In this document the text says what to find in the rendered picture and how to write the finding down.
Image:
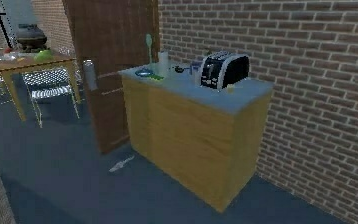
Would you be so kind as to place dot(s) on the wooden kitchen counter cabinet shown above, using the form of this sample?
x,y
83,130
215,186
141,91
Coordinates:
x,y
187,133

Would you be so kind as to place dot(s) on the green flat utensil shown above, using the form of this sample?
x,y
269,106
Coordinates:
x,y
156,77

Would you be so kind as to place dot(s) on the small black pan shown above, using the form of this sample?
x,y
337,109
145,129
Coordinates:
x,y
179,69

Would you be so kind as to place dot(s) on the blue glass cup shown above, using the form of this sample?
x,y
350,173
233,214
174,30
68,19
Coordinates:
x,y
195,70

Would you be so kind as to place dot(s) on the white paper towel roll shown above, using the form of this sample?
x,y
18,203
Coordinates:
x,y
163,62

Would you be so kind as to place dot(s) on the blue round plate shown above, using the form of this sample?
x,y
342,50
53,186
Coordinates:
x,y
144,72

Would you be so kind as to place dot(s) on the small yellow object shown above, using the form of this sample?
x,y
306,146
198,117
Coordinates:
x,y
230,88

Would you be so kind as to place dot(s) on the black silver toaster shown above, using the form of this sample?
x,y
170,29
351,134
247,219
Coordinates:
x,y
223,70

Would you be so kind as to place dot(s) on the brown wooden door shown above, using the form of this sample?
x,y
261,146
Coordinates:
x,y
112,66

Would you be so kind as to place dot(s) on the white mesh chair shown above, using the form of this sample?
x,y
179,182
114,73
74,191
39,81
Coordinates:
x,y
50,85

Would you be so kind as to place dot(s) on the green lettuce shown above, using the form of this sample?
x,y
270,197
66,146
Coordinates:
x,y
43,55

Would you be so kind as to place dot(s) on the wooden dining table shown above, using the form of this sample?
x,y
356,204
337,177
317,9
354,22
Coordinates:
x,y
27,65

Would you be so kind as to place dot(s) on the window with black frame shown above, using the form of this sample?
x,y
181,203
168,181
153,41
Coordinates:
x,y
12,16

